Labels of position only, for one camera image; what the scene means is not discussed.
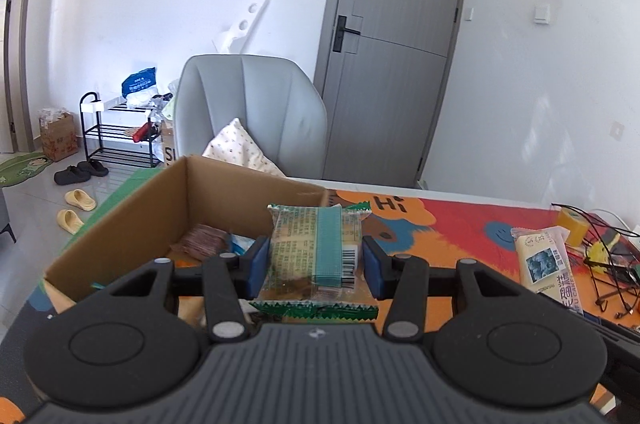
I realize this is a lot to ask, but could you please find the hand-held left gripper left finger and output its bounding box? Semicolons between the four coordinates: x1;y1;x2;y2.
104;235;272;346

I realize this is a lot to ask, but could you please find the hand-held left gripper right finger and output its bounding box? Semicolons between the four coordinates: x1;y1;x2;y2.
362;234;539;345

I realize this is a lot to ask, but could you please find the blue snack packet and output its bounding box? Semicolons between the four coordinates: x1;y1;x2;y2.
227;233;259;258

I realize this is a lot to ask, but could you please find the green printed clear snack packet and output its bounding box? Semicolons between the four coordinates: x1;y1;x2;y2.
249;202;379;323

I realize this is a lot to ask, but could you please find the cardboard box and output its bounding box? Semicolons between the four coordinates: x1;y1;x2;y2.
42;155;346;331

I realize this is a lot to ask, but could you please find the white cake packet blue picture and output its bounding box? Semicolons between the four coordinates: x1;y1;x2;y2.
510;226;587;316

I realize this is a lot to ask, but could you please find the brown snack packet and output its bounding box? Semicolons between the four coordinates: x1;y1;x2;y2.
169;223;231;261

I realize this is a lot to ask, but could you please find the colourful printed table mat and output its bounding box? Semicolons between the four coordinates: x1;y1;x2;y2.
0;168;640;424

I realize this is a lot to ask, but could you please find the white dotted pillow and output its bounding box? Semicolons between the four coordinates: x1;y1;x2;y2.
201;117;286;178

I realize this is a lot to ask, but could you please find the carton with black print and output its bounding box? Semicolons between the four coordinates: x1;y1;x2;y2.
159;118;179;168

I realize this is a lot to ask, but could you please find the grey upholstered chair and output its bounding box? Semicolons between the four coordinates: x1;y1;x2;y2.
172;54;329;180

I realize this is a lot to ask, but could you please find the red shoe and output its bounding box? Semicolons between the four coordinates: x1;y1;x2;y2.
131;122;161;143

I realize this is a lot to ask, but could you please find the black metal shoe rack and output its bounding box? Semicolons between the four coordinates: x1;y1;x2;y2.
78;92;169;169

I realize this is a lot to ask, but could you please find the grey door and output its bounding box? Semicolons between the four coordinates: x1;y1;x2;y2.
314;0;472;188

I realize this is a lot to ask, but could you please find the yellow slipper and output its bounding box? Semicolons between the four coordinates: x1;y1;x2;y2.
56;208;86;234
64;188;98;211

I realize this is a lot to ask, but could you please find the black slipper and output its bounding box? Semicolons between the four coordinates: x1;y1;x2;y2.
53;167;92;186
77;158;110;178

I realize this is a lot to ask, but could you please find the brown tape roll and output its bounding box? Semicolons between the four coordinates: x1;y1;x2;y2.
557;206;591;248

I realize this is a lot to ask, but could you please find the blue white plastic bag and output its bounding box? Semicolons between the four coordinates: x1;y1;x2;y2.
121;67;158;108

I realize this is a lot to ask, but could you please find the yellow plastic bag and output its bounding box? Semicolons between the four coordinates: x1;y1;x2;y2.
587;229;624;263

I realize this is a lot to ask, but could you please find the small brown carton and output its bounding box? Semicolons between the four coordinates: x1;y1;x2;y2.
38;107;81;163

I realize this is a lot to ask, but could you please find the black metal stand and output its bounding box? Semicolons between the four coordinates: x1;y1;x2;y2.
582;253;640;286

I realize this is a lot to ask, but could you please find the white board with round holes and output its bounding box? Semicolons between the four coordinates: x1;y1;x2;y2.
209;0;274;54

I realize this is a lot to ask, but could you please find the green floor rug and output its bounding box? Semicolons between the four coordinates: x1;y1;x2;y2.
0;152;54;190

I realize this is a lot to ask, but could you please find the black usb cable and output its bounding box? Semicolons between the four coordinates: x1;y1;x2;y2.
614;231;640;319
550;203;640;308

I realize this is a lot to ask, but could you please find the black door handle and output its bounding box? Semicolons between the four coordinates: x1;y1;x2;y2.
332;15;362;54

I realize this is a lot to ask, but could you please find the grey door frame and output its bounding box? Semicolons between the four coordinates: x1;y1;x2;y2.
0;0;46;155

